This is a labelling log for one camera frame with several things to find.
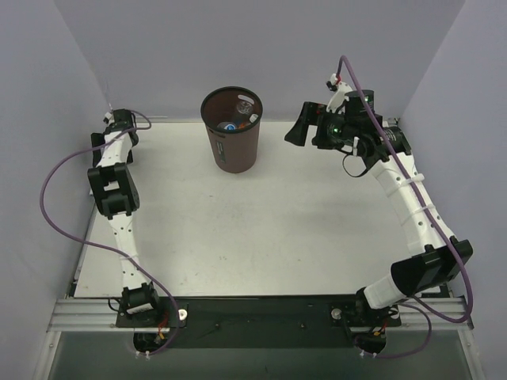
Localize blue label plastic bottle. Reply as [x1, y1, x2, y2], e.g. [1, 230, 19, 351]
[217, 114, 258, 131]

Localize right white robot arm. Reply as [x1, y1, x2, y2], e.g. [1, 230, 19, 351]
[284, 90, 473, 310]

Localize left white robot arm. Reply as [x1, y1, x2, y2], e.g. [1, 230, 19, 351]
[87, 108, 162, 326]

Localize brown plastic waste bin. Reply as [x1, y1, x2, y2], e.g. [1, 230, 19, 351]
[200, 86, 263, 173]

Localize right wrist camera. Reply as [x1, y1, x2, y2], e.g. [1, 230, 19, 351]
[326, 74, 353, 112]

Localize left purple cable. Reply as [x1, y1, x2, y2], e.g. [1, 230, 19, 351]
[39, 110, 179, 353]

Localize purple cable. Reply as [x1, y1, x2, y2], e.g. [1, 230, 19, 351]
[39, 110, 179, 353]
[336, 55, 475, 359]

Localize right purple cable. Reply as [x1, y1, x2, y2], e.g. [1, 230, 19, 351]
[336, 55, 475, 359]

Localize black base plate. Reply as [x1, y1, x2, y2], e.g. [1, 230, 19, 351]
[116, 294, 401, 352]

